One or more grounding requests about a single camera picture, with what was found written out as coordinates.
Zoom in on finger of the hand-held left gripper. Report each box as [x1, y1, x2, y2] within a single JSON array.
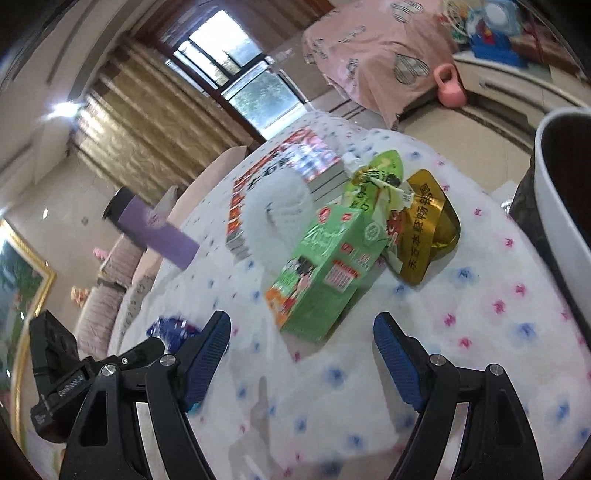
[[85, 338, 164, 370]]

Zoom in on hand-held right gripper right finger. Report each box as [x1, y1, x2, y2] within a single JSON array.
[[373, 312, 532, 480]]

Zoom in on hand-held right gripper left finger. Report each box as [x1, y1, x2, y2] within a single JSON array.
[[59, 310, 232, 480]]

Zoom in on blue wrapper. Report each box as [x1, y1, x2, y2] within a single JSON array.
[[147, 316, 201, 352]]

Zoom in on green drink carton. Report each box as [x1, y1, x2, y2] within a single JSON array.
[[265, 205, 386, 344]]

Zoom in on white bin with black bag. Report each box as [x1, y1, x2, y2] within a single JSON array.
[[508, 107, 591, 342]]

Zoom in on striped pink cushion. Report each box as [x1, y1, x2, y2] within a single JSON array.
[[76, 288, 125, 361], [104, 235, 148, 287]]

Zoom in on gold framed painting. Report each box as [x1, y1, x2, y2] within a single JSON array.
[[0, 218, 57, 444]]

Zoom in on purple thermos bottle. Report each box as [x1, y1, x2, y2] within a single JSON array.
[[102, 186, 200, 269]]

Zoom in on gold foil packet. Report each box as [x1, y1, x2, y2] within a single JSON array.
[[383, 170, 462, 286]]

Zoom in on white ribbed round disc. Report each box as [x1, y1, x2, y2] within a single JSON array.
[[242, 168, 317, 273]]

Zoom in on pink sofa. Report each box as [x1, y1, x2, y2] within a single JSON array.
[[69, 145, 250, 365]]

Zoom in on green spout pouch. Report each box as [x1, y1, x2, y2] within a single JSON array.
[[342, 150, 416, 222]]

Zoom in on thick colourful cover book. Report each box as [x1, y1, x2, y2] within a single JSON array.
[[225, 129, 347, 259]]

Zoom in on beige patterned curtains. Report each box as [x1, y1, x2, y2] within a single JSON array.
[[67, 39, 259, 206]]

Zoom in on glass balcony door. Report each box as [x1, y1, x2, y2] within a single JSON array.
[[173, 9, 308, 141]]

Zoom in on pink kettlebell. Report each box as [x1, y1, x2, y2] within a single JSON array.
[[434, 64, 467, 108]]

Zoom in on white television cabinet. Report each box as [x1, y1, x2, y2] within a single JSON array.
[[452, 41, 591, 153]]

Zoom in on pink heart print blanket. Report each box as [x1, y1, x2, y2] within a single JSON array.
[[302, 0, 458, 131]]

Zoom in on blue toy machine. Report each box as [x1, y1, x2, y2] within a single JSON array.
[[466, 0, 527, 70]]

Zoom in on toy ferris wheel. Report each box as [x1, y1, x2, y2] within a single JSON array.
[[441, 0, 472, 44]]

